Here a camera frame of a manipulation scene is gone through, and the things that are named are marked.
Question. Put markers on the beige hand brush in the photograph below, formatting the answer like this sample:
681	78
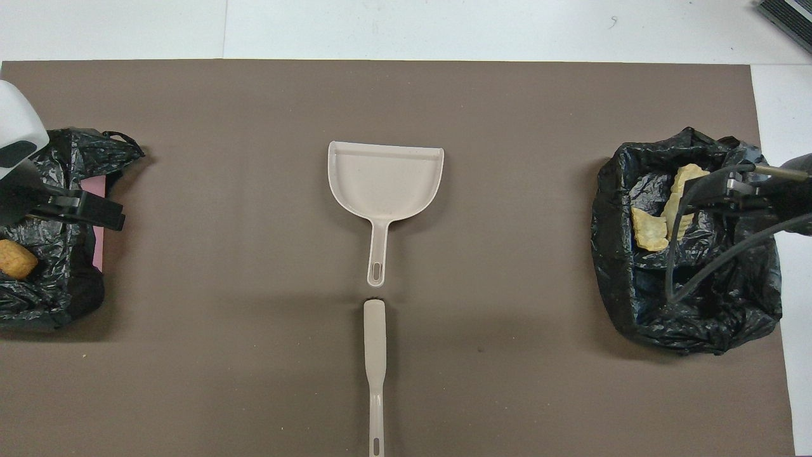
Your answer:
375	343

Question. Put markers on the black bag lined bin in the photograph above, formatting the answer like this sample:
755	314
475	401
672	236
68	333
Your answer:
723	311

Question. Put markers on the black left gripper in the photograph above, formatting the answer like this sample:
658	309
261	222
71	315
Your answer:
16	193

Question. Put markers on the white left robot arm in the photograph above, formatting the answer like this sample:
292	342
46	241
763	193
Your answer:
16	120

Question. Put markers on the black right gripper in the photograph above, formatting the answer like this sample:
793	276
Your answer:
793	197

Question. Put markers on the black trash bag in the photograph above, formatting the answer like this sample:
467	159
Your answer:
57	292

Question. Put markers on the dark ribbed panel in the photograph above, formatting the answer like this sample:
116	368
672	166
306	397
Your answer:
790	22

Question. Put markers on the pink bin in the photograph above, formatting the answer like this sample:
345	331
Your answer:
98	254

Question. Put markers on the beige plastic dustpan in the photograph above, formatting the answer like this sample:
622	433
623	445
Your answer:
384	184

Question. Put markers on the brown bread roll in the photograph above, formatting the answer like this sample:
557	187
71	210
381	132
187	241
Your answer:
16	259

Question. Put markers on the brown table mat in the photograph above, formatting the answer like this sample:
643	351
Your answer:
254	101

